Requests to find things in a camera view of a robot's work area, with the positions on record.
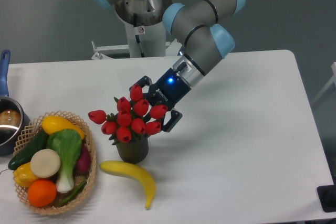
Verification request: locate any green bok choy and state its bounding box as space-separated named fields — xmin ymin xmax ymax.
xmin=47 ymin=129 xmax=82 ymax=193

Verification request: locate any dark ribbed vase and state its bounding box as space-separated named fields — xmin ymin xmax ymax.
xmin=116 ymin=134 xmax=149 ymax=164

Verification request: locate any blue saucepan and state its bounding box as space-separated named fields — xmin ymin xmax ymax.
xmin=1 ymin=49 xmax=30 ymax=156

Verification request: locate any green bean pod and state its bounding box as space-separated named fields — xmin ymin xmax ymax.
xmin=56 ymin=180 xmax=87 ymax=207

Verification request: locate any yellow squash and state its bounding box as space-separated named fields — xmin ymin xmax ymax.
xmin=41 ymin=115 xmax=86 ymax=140

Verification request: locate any woven wicker basket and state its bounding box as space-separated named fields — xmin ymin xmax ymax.
xmin=14 ymin=111 xmax=97 ymax=215

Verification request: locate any dark green cucumber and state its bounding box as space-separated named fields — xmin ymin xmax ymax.
xmin=8 ymin=130 xmax=49 ymax=170

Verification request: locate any orange fruit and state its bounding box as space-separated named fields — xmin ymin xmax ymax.
xmin=27 ymin=179 xmax=57 ymax=207

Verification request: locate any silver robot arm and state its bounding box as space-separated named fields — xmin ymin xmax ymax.
xmin=95 ymin=0 xmax=246 ymax=132

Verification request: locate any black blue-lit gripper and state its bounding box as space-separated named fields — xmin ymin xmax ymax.
xmin=129 ymin=68 xmax=191 ymax=132

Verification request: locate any black device at edge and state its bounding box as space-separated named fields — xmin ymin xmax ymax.
xmin=317 ymin=185 xmax=335 ymax=212

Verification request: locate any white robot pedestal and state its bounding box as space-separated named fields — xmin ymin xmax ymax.
xmin=124 ymin=22 xmax=166 ymax=58

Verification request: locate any cream round disc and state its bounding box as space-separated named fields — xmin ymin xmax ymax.
xmin=30 ymin=149 xmax=60 ymax=178

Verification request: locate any white frame at right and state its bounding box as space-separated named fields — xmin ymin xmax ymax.
xmin=313 ymin=62 xmax=335 ymax=103

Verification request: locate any yellow bell pepper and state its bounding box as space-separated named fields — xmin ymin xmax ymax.
xmin=13 ymin=162 xmax=39 ymax=188

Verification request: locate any yellow banana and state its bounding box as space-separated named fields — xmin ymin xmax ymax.
xmin=99 ymin=161 xmax=156 ymax=210

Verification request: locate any white metal base frame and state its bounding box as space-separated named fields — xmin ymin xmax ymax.
xmin=90 ymin=39 xmax=184 ymax=61

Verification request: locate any purple red onion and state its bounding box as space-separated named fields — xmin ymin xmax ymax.
xmin=76 ymin=145 xmax=91 ymax=173

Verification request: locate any red tulip bouquet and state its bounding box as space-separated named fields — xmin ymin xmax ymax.
xmin=88 ymin=84 xmax=168 ymax=145

